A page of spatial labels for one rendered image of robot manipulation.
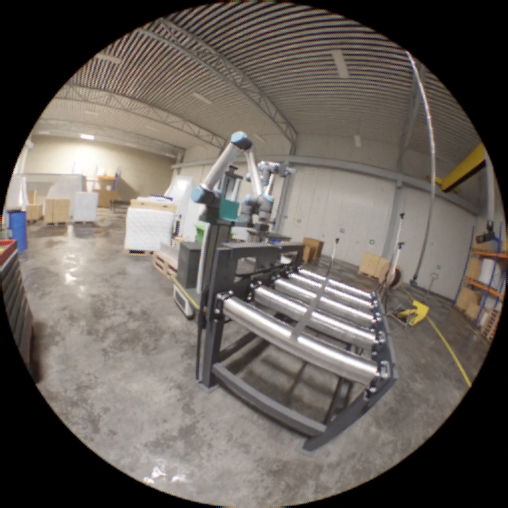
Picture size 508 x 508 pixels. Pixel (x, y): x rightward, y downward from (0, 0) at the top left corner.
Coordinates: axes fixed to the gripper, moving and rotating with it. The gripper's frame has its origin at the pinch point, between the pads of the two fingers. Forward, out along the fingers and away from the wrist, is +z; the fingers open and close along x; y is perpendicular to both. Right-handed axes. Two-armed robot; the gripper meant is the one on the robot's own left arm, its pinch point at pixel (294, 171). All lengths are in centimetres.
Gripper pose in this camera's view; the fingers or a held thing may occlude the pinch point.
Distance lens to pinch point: 165.9
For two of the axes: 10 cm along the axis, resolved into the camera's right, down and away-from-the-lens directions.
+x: -2.1, 9.5, 2.1
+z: 8.0, 2.9, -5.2
